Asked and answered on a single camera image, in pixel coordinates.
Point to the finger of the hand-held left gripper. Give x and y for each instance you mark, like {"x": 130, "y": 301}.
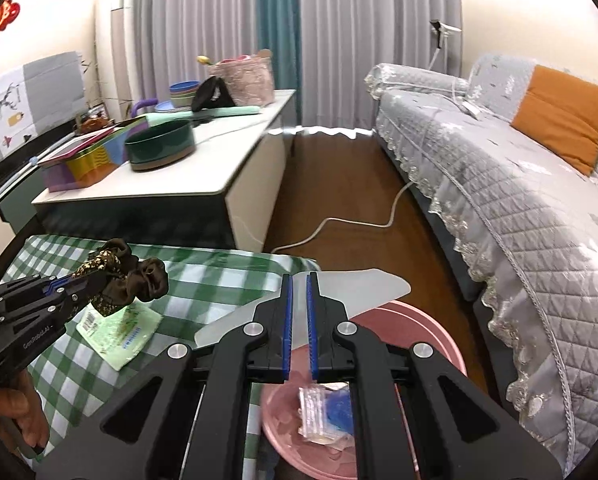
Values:
{"x": 59, "y": 282}
{"x": 24, "y": 307}

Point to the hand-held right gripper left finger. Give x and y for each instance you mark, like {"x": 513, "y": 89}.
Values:
{"x": 287, "y": 310}

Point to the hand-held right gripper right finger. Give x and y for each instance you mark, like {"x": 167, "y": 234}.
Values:
{"x": 311, "y": 310}

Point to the brown floral scrunchie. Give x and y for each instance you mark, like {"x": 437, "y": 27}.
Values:
{"x": 111, "y": 255}

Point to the translucent white plastic sheet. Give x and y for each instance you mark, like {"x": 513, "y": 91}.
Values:
{"x": 369, "y": 290}

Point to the brown satin scrunchie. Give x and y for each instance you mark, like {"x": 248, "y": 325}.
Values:
{"x": 151, "y": 280}

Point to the pink plastic basin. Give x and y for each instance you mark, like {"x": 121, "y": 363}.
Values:
{"x": 409, "y": 320}

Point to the clip-on holder arm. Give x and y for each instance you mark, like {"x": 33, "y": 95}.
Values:
{"x": 441, "y": 30}

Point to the person's left hand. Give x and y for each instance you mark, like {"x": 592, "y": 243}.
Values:
{"x": 9, "y": 407}

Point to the green printed packet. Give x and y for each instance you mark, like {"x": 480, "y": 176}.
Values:
{"x": 124, "y": 340}

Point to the green checked tablecloth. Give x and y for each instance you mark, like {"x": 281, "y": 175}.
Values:
{"x": 204, "y": 280}

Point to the dark television stand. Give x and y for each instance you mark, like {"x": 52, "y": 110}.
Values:
{"x": 14, "y": 205}

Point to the clear bag with blue contents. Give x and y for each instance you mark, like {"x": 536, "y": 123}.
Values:
{"x": 311, "y": 410}

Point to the colourful rectangular tin box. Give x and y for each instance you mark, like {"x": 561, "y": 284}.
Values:
{"x": 84, "y": 167}

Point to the white rod with blue ball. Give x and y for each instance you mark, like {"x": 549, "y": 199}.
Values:
{"x": 54, "y": 149}

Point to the white top coffee table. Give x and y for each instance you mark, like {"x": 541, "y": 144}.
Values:
{"x": 179, "y": 175}

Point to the brown teapot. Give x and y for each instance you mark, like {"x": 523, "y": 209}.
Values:
{"x": 96, "y": 122}

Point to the dark green round tin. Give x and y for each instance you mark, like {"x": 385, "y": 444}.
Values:
{"x": 159, "y": 147}

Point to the grey printed television cover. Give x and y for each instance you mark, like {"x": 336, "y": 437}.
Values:
{"x": 49, "y": 85}

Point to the dry twig plant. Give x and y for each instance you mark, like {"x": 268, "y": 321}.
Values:
{"x": 91, "y": 80}

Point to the blue plate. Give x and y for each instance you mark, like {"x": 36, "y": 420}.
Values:
{"x": 166, "y": 106}

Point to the stack of pastel bowls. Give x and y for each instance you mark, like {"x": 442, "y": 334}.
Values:
{"x": 184, "y": 92}

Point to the black hat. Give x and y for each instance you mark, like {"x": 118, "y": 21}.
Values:
{"x": 209, "y": 95}

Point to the sofa with grey quilted cover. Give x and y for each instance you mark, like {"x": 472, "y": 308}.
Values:
{"x": 504, "y": 185}

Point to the pink lace basket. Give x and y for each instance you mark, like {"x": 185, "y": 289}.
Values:
{"x": 246, "y": 82}

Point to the cream standing air conditioner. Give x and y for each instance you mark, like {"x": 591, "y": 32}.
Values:
{"x": 114, "y": 35}

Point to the white power adapter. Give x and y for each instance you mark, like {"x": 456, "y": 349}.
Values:
{"x": 471, "y": 109}

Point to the yellow artificial flower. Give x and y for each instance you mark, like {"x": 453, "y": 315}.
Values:
{"x": 205, "y": 60}

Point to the teal curtain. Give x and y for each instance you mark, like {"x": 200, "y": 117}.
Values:
{"x": 279, "y": 35}

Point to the grey curtain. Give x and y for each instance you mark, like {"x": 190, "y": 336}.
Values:
{"x": 374, "y": 20}
{"x": 194, "y": 15}

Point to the orange cushion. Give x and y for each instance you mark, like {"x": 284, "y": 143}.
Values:
{"x": 564, "y": 115}

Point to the small photo frame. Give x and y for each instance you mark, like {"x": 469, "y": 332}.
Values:
{"x": 96, "y": 110}

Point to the red knot wall decoration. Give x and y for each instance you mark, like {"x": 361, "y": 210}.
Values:
{"x": 1, "y": 20}

